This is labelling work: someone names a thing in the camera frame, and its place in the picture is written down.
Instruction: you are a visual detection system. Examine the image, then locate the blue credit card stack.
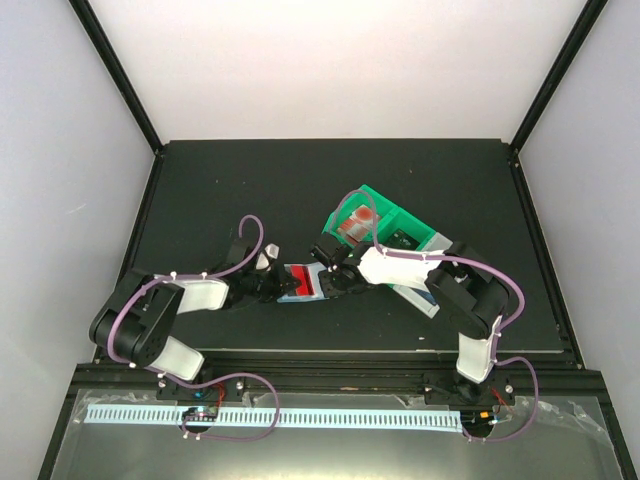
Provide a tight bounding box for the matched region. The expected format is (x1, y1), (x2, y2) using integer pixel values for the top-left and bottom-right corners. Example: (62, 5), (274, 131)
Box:
(416, 290), (437, 306)

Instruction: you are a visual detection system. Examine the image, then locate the black frame post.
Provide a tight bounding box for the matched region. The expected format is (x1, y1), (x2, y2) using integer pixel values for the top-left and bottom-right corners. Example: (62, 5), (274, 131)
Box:
(69, 0), (163, 155)
(509, 0), (608, 154)

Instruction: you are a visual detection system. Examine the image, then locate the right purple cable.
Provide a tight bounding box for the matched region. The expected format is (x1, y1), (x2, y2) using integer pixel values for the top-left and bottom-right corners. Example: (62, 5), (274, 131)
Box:
(330, 189), (541, 445)

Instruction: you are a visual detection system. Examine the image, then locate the white bin with blue cards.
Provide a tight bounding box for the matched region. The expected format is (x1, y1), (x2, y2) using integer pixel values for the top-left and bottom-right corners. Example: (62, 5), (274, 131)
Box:
(392, 232), (452, 319)

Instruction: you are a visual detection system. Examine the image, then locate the red white credit card stack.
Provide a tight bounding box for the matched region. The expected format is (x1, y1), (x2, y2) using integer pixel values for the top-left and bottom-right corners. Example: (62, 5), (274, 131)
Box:
(336, 205), (380, 246)

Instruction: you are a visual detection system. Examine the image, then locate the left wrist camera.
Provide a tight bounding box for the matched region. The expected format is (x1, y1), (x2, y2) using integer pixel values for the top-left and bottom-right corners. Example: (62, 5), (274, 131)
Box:
(254, 243), (280, 272)

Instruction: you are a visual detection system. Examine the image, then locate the white slotted cable duct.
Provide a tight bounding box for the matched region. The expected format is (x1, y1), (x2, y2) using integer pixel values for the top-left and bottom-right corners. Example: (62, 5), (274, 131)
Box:
(84, 404), (462, 433)

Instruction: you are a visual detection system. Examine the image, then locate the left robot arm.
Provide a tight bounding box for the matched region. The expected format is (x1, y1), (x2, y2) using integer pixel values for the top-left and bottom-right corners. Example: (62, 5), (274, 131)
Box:
(88, 239), (301, 399)

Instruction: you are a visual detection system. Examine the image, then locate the purple cable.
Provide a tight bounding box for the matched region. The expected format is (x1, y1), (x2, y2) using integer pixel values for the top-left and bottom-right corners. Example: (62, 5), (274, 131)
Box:
(330, 189), (541, 445)
(107, 214), (281, 444)

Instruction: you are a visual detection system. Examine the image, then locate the right small circuit board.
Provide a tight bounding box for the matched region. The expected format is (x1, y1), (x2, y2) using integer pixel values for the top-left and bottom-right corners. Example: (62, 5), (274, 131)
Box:
(461, 410), (512, 427)

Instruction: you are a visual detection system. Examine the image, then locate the green bin with black cards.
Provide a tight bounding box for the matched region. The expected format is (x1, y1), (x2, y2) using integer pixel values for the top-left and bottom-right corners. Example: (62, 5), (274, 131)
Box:
(377, 207), (436, 251)

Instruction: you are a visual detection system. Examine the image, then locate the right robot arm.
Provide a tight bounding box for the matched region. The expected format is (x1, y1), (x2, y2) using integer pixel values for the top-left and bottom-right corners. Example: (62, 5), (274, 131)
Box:
(311, 233), (516, 403)

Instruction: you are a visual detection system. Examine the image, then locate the right black frame post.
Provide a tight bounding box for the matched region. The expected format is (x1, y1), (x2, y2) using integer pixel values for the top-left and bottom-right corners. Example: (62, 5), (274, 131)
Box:
(509, 0), (608, 154)

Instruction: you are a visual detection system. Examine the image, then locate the green bin with red cards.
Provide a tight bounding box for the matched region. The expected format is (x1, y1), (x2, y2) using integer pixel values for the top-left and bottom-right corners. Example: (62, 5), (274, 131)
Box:
(322, 184), (398, 247)

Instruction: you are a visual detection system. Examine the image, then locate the left black frame post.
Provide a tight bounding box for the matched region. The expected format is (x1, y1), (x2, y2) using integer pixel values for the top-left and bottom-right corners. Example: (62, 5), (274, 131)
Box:
(69, 0), (163, 155)

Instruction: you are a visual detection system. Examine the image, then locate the black credit card stack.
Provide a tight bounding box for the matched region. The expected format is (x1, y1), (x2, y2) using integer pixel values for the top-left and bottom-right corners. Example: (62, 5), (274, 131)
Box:
(389, 229), (419, 250)

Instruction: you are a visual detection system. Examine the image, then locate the small circuit board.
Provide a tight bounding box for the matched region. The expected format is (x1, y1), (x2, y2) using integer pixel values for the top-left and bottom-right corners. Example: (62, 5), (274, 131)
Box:
(461, 410), (512, 427)
(180, 406), (219, 429)

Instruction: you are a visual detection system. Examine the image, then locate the left small circuit board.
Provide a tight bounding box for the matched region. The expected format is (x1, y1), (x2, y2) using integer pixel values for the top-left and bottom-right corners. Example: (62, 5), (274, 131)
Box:
(180, 406), (219, 429)

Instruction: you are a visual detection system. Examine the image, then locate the blue card holder wallet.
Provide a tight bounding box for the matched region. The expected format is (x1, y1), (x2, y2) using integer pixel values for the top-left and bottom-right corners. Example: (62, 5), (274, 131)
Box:
(276, 262), (329, 303)

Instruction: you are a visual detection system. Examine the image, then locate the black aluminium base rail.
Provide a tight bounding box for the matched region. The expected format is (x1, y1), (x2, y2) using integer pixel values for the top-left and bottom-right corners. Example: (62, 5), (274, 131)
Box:
(69, 356), (608, 406)

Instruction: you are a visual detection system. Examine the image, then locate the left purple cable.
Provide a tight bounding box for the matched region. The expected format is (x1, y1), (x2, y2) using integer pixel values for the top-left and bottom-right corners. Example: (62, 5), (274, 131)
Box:
(107, 214), (281, 444)

